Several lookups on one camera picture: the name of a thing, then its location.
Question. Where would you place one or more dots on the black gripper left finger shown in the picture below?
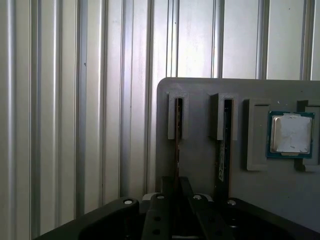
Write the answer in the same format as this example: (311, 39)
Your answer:
(160, 220)

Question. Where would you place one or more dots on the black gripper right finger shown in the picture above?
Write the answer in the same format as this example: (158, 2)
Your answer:
(207, 222)

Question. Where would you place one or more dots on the blue RAM stick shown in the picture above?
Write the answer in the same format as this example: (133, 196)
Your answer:
(223, 160)
(178, 155)

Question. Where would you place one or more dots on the grey plastic parts rack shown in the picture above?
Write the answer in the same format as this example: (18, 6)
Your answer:
(200, 155)

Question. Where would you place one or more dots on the silver topped CPU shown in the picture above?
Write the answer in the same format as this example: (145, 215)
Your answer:
(290, 135)

